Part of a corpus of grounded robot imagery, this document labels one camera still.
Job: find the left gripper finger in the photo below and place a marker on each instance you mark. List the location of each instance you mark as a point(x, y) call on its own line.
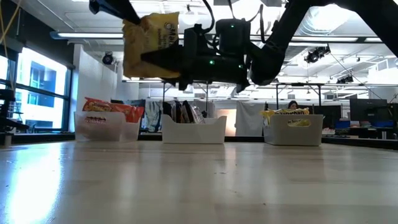
point(109, 9)
point(126, 7)

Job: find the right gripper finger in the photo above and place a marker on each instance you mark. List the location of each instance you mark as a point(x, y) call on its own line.
point(172, 67)
point(172, 53)

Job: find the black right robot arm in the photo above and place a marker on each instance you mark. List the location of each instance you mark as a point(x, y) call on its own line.
point(273, 56)

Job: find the black metal rack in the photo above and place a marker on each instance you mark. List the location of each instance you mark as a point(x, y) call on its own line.
point(163, 93)

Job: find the long ceiling light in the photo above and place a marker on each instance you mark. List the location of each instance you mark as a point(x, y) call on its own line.
point(335, 39)
point(93, 35)

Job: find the black round ceiling lamp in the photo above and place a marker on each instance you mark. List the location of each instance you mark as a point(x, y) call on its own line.
point(107, 58)

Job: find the pale patterned cloth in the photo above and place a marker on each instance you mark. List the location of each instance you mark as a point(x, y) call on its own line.
point(152, 115)

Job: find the white draped cloth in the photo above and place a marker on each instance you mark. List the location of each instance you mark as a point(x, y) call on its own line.
point(248, 118)

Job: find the white plastic bin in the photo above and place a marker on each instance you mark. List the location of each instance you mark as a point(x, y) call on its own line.
point(194, 133)

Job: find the clear plastic bin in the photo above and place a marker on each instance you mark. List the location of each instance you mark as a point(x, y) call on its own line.
point(124, 130)

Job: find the person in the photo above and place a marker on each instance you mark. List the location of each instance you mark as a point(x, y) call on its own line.
point(293, 104)

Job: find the black ceiling spotlight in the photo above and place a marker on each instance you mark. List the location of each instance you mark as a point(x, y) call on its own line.
point(312, 57)
point(343, 80)

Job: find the grey plastic bin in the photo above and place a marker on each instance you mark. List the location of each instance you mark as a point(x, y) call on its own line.
point(295, 135)

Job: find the large window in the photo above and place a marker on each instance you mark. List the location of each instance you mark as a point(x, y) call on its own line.
point(40, 102)

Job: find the dark side shelf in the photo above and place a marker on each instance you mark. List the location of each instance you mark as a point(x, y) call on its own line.
point(6, 109)

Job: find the black monitor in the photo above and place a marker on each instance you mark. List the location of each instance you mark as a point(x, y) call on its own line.
point(368, 110)

